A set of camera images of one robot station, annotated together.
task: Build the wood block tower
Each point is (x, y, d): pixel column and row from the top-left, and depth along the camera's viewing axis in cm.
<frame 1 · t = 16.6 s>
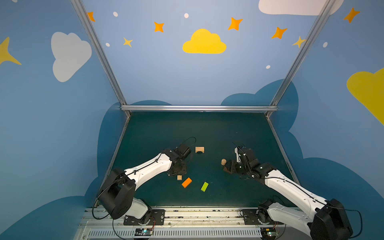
left hand: (184, 172, 84), fingers closed
right hand: (230, 163, 84), fingers open
natural long wood block: (179, 177, 83), point 7 cm above the table
orange wood block: (187, 182, 88), on the table
lime green wood block: (204, 186, 86), point 2 cm above the table
natural wood arch block: (199, 149, 100), point 3 cm above the table

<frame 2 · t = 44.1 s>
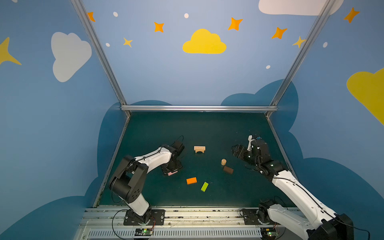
left hand: (177, 170, 89), fingers open
right hand: (238, 147, 82), fingers open
orange wood block: (191, 180, 88), on the table
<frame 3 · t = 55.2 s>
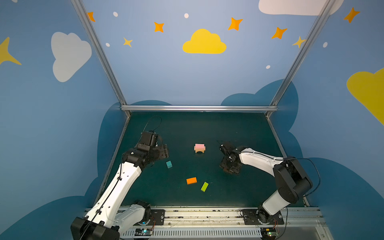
left hand: (165, 151, 78), fingers open
right hand: (227, 166, 91), fingers open
teal wood block: (169, 164, 92), point 3 cm above the table
pink wood block: (199, 146, 97), point 7 cm above the table
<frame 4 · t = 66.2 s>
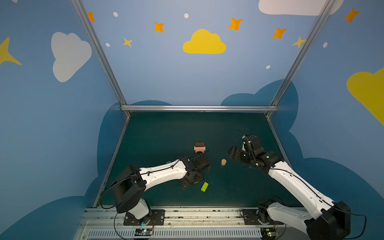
left hand: (199, 183, 81), fingers open
right hand: (236, 151, 81), fingers open
natural wood cylinder block: (223, 162, 95), point 3 cm above the table
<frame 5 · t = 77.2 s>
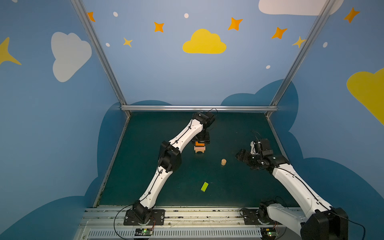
left hand: (204, 143, 94), fingers open
right hand: (243, 156, 84), fingers open
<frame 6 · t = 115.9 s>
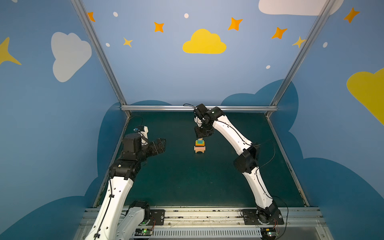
left hand: (160, 141, 73), fingers open
right hand: (200, 134, 89), fingers open
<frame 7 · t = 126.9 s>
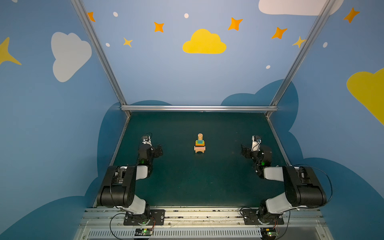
left hand: (154, 145, 95), fingers open
right hand: (251, 143, 94), fingers open
